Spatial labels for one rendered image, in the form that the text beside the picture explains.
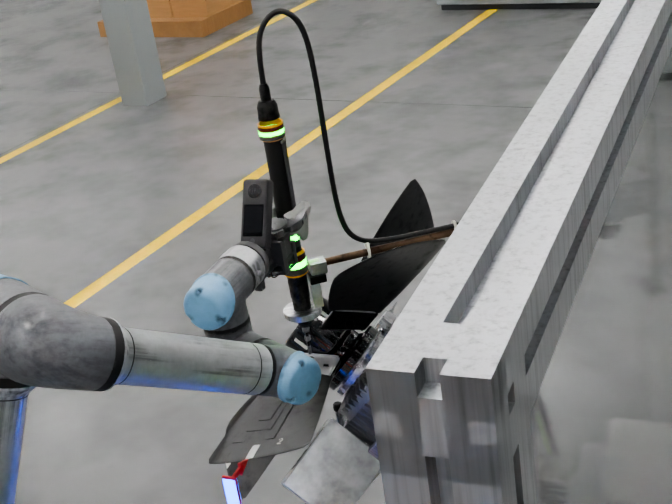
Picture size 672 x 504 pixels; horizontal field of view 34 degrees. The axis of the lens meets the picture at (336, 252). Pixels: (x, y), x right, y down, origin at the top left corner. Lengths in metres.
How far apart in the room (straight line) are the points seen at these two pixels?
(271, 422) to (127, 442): 2.28
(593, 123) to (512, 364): 0.20
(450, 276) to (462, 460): 0.07
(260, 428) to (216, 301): 0.36
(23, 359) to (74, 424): 2.98
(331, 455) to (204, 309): 0.53
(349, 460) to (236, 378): 0.57
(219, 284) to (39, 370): 0.37
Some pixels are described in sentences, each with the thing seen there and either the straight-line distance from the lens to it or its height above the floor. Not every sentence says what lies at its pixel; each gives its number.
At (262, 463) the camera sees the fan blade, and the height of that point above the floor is 0.98.
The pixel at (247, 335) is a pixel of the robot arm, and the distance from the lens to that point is 1.71.
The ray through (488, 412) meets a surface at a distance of 0.34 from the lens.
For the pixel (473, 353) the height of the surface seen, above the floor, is 2.05.
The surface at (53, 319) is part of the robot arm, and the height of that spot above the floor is 1.63.
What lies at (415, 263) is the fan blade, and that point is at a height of 1.38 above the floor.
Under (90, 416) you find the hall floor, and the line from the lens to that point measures 4.41.
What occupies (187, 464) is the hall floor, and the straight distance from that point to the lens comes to 3.99.
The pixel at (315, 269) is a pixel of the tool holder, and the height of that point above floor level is 1.38.
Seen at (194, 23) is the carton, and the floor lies 0.12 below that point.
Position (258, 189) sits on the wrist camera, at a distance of 1.80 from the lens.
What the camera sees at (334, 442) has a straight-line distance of 2.09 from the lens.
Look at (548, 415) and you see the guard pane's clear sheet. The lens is 0.50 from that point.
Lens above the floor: 2.23
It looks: 25 degrees down
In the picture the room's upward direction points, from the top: 9 degrees counter-clockwise
